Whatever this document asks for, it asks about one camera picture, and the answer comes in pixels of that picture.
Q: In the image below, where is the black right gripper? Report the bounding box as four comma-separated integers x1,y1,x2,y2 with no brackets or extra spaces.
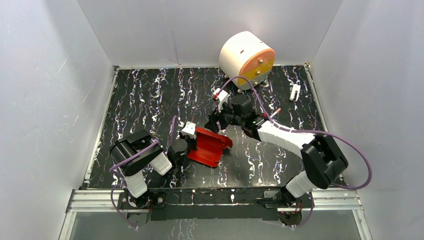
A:
204,99,245,135

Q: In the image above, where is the red paper box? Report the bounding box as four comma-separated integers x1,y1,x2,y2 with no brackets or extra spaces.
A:
187,127,233,168

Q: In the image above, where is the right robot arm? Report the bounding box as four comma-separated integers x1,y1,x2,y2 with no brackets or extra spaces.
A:
204,91,349,207

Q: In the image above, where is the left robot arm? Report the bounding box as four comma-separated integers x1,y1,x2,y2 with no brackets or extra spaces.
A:
109,129,196,208

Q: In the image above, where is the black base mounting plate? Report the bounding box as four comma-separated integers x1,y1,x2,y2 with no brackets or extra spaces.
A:
115,186,313,224

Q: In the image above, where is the pink capped white pen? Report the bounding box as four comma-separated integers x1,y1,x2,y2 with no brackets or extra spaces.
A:
269,108,281,119

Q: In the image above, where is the white round drawer cabinet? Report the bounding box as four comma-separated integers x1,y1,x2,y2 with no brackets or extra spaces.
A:
218,31,276,86

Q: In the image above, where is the white clip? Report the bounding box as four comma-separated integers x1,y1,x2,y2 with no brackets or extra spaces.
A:
289,84,301,102

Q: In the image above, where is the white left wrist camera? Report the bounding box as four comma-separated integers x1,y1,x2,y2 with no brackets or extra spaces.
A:
180,121,197,140

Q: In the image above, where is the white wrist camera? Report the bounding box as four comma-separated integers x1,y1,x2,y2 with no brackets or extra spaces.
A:
180,121,197,140
212,88,229,113

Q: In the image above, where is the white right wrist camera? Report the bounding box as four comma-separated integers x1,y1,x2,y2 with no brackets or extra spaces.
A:
212,88,229,113

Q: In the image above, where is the aluminium frame rail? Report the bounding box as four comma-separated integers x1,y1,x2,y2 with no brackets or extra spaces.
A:
58,187,372,240

